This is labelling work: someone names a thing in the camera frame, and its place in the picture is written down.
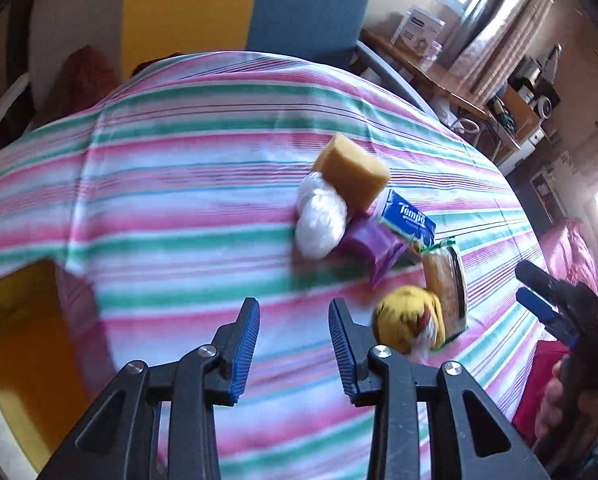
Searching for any white plastic bag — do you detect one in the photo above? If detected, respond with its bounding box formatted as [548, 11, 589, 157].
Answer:
[294, 172, 352, 261]

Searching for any white cardboard product box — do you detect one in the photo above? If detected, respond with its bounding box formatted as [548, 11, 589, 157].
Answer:
[391, 5, 446, 56]

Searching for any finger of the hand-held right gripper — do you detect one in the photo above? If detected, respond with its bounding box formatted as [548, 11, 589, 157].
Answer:
[516, 287, 578, 344]
[515, 260, 566, 302]

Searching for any grey yellow blue chair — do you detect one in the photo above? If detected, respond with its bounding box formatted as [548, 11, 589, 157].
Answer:
[0, 0, 437, 151]

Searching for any white shelf unit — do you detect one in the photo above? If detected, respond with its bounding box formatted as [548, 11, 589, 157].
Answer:
[529, 150, 585, 211]

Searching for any clear cracker packet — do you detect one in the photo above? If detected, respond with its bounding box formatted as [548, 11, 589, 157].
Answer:
[411, 240, 470, 348]

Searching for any yellow sponge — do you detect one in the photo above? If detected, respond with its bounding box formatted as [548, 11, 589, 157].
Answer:
[311, 132, 392, 211]

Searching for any striped pink green tablecloth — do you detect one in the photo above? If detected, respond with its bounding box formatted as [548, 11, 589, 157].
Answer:
[0, 50, 547, 480]

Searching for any brown cardboard box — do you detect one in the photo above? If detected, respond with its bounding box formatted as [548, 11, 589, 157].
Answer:
[499, 85, 542, 141]

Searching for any white plastic ring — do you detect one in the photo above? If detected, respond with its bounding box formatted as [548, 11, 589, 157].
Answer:
[449, 116, 481, 137]

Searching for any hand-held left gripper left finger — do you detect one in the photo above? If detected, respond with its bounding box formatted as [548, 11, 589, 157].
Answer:
[39, 297, 261, 480]

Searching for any yellow sock ball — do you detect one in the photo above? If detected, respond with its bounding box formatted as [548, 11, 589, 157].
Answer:
[371, 285, 447, 363]

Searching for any person's right hand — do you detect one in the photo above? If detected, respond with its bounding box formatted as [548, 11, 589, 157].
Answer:
[534, 360, 577, 448]

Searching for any small clear jar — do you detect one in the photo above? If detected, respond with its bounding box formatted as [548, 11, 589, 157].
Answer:
[421, 40, 442, 68]

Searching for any dark maroon cloth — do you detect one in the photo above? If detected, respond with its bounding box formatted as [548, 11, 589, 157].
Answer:
[129, 52, 185, 78]

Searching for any blue tissue pack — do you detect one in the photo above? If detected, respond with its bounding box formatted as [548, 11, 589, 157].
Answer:
[376, 189, 437, 248]

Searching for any gold square tin box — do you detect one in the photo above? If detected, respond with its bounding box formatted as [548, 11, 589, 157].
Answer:
[0, 256, 117, 401]

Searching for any wooden side shelf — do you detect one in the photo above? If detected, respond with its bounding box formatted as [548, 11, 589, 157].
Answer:
[361, 27, 522, 161]

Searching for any beige striped curtain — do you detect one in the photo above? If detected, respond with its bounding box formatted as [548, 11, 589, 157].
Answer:
[449, 0, 560, 96]

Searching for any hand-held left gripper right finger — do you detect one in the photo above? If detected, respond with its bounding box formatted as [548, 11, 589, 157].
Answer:
[328, 298, 552, 480]

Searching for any purple snack packet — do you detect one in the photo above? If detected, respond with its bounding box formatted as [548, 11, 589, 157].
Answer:
[336, 215, 410, 288]

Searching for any person's red clothing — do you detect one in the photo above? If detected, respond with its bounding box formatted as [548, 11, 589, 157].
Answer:
[512, 217, 598, 441]

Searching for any brown crumpled cloth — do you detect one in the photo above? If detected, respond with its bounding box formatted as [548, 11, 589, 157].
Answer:
[44, 45, 122, 121]

